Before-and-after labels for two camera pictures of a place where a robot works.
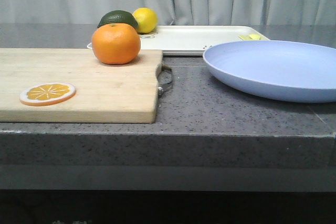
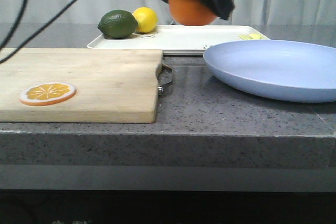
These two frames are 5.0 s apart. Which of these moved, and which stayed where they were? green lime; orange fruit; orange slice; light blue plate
Moved: orange fruit
Stayed: orange slice; light blue plate; green lime
